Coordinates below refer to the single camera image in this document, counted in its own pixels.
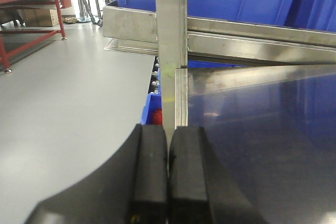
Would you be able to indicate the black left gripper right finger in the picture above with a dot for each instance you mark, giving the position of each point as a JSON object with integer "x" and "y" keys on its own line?
{"x": 201, "y": 189}

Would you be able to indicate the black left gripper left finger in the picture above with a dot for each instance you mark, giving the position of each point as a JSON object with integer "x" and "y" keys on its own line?
{"x": 130, "y": 187}

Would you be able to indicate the red object in bin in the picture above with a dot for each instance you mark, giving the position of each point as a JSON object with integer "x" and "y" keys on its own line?
{"x": 157, "y": 117}

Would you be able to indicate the blue bin lower shelf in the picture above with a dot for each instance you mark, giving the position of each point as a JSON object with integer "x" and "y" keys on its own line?
{"x": 153, "y": 102}

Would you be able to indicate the red metal conveyor table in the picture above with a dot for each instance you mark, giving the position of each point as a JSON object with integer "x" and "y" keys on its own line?
{"x": 43, "y": 32}

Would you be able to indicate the cardboard box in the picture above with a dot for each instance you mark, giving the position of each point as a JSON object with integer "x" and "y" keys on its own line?
{"x": 40, "y": 17}

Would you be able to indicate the stainless steel shelf frame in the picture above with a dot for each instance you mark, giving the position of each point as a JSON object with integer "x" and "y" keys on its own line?
{"x": 219, "y": 74}

